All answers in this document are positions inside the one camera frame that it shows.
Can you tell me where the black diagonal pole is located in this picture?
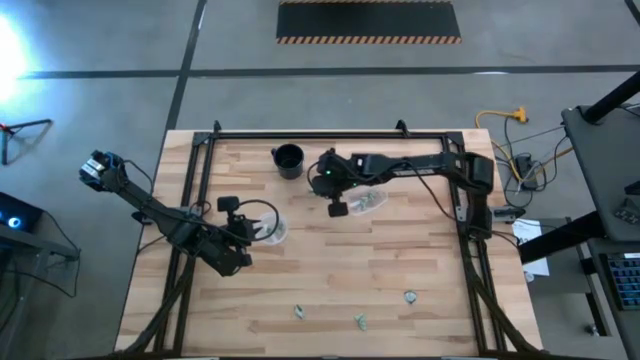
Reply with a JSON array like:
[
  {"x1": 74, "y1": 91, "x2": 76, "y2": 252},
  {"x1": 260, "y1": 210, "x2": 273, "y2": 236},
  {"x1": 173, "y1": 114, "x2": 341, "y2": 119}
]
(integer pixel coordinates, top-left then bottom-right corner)
[{"x1": 582, "y1": 69, "x2": 640, "y2": 125}]

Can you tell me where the yellow extension cord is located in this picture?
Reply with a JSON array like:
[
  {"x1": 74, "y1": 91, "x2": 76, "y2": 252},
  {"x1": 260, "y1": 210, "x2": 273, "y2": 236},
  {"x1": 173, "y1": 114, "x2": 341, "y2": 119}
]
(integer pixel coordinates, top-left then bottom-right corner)
[{"x1": 474, "y1": 105, "x2": 529, "y2": 171}]

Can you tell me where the black aluminium table frame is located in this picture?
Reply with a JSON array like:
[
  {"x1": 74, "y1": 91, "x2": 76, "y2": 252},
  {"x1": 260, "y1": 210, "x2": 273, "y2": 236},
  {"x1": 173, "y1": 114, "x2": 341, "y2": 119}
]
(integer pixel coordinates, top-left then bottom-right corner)
[{"x1": 119, "y1": 119, "x2": 542, "y2": 360}]

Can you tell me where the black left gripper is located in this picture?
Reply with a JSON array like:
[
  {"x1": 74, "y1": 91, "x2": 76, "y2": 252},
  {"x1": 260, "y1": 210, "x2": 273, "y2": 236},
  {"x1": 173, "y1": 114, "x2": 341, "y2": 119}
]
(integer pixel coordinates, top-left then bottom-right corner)
[{"x1": 216, "y1": 195, "x2": 269, "y2": 269}]

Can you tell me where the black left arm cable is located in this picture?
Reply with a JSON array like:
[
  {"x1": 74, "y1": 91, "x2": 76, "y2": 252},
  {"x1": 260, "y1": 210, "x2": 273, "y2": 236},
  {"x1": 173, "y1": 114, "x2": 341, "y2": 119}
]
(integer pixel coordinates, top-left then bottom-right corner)
[{"x1": 237, "y1": 198, "x2": 281, "y2": 236}]

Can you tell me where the black tripod stand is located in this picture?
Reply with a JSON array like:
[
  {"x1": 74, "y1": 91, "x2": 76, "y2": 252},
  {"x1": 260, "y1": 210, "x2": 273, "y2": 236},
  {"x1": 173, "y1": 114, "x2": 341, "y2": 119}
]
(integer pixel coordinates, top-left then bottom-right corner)
[{"x1": 0, "y1": 118, "x2": 54, "y2": 167}]

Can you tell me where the black power strip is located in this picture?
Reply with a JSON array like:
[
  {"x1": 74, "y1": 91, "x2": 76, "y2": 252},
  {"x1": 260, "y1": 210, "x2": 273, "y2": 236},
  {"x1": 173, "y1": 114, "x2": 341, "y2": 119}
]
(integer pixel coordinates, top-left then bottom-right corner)
[{"x1": 514, "y1": 153, "x2": 539, "y2": 191}]

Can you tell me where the black hazard-striped floor mat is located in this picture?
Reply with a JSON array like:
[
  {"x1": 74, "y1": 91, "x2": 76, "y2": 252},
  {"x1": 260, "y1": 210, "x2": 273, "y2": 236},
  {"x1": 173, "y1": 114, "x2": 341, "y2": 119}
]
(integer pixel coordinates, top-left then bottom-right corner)
[{"x1": 275, "y1": 0, "x2": 463, "y2": 45}]

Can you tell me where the grey side desk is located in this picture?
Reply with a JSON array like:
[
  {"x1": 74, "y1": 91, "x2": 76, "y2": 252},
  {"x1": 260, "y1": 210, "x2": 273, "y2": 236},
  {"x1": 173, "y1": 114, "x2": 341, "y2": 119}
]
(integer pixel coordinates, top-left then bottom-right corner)
[{"x1": 560, "y1": 102, "x2": 640, "y2": 242}]

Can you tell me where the black box with blue light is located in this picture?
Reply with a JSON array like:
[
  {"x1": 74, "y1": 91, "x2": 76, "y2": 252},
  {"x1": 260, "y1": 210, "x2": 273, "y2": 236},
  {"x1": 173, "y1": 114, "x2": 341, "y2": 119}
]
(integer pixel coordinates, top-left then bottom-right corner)
[{"x1": 0, "y1": 191, "x2": 45, "y2": 234}]

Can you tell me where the backlit keyboard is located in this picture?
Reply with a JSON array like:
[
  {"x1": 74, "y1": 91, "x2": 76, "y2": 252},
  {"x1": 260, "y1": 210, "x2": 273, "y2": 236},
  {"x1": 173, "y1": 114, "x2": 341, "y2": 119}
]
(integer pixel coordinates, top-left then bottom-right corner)
[{"x1": 598, "y1": 251, "x2": 640, "y2": 311}]

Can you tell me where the black mug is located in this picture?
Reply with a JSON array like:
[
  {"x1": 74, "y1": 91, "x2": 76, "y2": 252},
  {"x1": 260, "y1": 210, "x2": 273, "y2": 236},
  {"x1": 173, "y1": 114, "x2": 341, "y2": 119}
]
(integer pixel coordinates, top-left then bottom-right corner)
[{"x1": 270, "y1": 143, "x2": 306, "y2": 181}]

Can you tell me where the clear round plastic cup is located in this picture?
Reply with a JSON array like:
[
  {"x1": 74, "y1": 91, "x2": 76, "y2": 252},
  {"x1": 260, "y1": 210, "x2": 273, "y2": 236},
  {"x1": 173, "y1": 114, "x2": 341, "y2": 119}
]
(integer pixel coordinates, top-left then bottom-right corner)
[
  {"x1": 346, "y1": 186, "x2": 389, "y2": 217},
  {"x1": 256, "y1": 211, "x2": 290, "y2": 246}
]

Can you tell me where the black desk support beam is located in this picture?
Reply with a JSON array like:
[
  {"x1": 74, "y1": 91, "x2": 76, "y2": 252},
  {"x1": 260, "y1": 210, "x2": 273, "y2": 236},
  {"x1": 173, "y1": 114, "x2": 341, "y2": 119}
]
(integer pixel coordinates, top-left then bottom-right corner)
[{"x1": 517, "y1": 209, "x2": 609, "y2": 265}]

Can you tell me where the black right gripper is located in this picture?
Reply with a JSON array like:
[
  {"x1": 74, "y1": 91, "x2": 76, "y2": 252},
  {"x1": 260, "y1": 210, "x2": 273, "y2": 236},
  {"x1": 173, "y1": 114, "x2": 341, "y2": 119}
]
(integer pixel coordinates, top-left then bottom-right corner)
[{"x1": 312, "y1": 148, "x2": 362, "y2": 219}]

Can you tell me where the white paper sheet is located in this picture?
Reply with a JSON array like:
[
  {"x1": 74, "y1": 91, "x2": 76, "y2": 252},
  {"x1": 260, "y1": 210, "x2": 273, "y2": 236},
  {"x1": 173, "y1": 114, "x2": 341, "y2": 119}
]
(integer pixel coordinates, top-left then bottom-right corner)
[{"x1": 510, "y1": 218, "x2": 551, "y2": 278}]

